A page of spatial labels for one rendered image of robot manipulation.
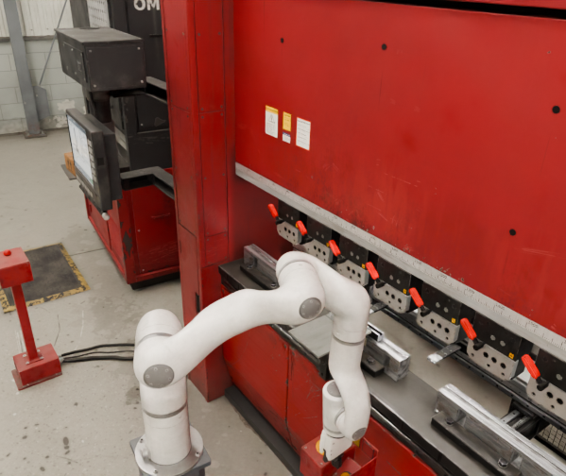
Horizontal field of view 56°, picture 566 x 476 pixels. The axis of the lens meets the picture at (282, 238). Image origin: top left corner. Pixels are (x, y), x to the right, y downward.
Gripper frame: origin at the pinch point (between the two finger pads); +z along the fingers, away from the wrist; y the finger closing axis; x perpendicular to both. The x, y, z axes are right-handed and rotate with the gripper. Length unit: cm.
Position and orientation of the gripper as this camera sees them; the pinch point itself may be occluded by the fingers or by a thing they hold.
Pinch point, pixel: (336, 461)
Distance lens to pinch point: 182.9
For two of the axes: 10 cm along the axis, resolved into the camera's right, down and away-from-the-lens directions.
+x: 6.1, 3.8, -7.0
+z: 0.4, 8.6, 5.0
